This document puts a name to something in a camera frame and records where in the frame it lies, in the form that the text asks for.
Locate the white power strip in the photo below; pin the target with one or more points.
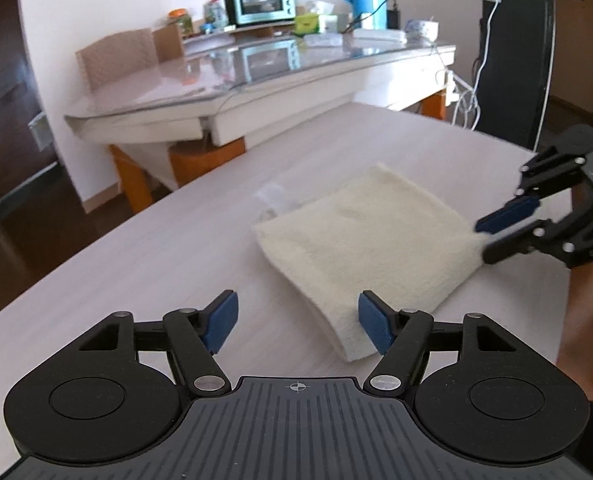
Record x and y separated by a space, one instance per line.
380 35

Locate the white patterned bowl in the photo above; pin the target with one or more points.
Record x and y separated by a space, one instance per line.
423 30

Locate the orange-lid glass jar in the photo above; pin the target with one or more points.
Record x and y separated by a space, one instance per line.
181 22

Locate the cream terry towel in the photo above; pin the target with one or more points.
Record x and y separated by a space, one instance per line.
371 240

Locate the black refrigerator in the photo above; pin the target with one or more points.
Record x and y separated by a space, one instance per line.
518 70

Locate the green tissue box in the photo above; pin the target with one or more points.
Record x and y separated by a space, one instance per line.
314 25

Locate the black power adapter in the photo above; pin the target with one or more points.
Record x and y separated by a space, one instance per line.
394 19

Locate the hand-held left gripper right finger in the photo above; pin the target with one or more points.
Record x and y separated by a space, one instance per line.
375 325

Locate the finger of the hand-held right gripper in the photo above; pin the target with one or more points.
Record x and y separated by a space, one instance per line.
508 215
521 242

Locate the clear plastic box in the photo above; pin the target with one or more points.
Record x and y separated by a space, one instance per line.
324 41

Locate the white glass-topped dining table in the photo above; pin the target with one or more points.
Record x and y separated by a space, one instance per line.
256 80

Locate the brown chair back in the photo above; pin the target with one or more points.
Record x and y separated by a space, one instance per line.
169 44

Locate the teal toaster oven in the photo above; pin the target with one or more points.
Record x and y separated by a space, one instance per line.
265 2

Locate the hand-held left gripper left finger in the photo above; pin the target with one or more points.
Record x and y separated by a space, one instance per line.
221 322

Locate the dark brown door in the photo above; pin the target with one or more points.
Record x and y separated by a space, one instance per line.
11 100

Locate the snack bag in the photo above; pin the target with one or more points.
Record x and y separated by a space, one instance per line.
216 14

